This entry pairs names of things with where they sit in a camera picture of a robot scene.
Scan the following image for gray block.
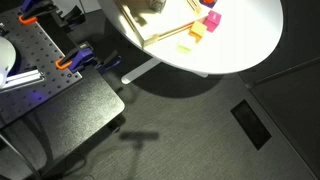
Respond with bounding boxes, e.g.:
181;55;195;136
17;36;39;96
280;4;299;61
149;0;167;14

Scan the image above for pale yellow-green block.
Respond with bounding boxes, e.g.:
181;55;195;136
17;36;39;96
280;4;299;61
176;41;193;54

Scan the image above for wooden tray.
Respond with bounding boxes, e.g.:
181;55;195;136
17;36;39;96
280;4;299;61
113;0;203;48

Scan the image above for yellow orange block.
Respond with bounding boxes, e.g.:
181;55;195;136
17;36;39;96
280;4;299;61
188;20;208;44

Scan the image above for pink block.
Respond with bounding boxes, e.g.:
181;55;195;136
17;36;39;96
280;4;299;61
203;10;223;33

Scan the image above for white table base legs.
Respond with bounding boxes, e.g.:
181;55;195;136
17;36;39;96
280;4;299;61
121;57;210;85

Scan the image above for black cart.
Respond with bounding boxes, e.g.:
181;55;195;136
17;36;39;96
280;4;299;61
0;66;126;180

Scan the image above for blue black clamp orange tip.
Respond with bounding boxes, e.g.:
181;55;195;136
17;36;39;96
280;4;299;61
18;0;86;30
54;41;123;75

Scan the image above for dark floor hatch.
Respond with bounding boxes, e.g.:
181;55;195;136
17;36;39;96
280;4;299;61
230;99;273;151

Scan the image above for perforated metal breadboard plate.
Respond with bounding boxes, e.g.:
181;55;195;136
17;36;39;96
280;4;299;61
0;7;83;130

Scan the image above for silver aluminum extrusion bar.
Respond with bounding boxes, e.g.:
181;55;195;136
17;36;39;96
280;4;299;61
0;68;46;90

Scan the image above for orange frame cube toy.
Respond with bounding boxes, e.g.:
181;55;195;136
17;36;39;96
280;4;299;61
199;0;218;9

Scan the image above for dark floor cable strip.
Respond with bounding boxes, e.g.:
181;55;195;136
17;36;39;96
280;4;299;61
245;57;320;89

